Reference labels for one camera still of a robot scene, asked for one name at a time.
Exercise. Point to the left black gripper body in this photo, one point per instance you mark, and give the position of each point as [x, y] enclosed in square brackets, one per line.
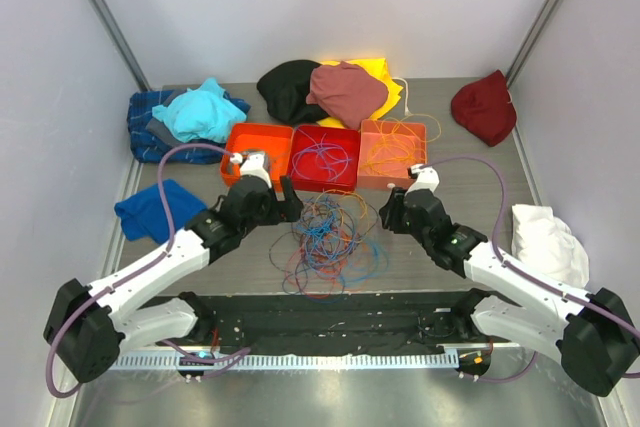
[269, 214]

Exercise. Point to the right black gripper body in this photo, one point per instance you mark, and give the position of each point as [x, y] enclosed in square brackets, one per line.
[418, 233]

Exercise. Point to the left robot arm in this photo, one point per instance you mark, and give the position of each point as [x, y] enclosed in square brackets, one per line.
[90, 326]

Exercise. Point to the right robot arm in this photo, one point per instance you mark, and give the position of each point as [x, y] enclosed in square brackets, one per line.
[590, 335]

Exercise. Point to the grey tape roll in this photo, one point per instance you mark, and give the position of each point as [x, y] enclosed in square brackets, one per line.
[253, 150]

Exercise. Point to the red plastic bin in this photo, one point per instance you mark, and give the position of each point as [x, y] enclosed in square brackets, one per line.
[324, 158]

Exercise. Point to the salmon plastic bin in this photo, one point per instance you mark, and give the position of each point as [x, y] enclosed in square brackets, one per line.
[387, 149]

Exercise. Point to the orange plastic bin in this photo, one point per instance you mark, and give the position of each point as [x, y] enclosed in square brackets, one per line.
[274, 139]

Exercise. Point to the light blue cloth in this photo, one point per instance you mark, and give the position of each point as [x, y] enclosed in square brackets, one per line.
[202, 113]

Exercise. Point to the royal blue cloth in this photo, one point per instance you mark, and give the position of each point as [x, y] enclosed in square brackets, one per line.
[142, 215]

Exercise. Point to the dark blue plaid cloth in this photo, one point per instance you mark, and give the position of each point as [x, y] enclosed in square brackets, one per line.
[147, 147]

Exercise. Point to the grey cloth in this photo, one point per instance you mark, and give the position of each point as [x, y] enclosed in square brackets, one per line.
[160, 131]

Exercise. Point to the black cloth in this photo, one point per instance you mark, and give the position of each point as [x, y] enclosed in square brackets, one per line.
[285, 89]

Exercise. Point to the maroon cloth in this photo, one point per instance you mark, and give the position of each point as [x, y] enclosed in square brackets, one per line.
[484, 108]

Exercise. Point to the white cloth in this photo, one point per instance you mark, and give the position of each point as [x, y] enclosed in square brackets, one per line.
[545, 243]

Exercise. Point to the dusty pink cloth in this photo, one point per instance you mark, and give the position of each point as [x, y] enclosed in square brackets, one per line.
[346, 92]

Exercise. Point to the yellow cloth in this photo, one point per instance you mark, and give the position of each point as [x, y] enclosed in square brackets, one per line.
[378, 69]

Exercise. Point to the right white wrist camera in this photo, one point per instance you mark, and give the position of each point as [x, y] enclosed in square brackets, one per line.
[424, 178]

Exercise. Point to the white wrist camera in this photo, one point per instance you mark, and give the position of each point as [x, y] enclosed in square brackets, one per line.
[254, 164]
[424, 178]

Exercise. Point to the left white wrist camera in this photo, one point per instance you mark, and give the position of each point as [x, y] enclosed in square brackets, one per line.
[254, 164]

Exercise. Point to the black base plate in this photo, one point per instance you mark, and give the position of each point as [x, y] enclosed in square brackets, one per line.
[377, 324]

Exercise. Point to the slotted cable duct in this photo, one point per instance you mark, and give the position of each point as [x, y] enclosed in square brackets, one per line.
[168, 359]

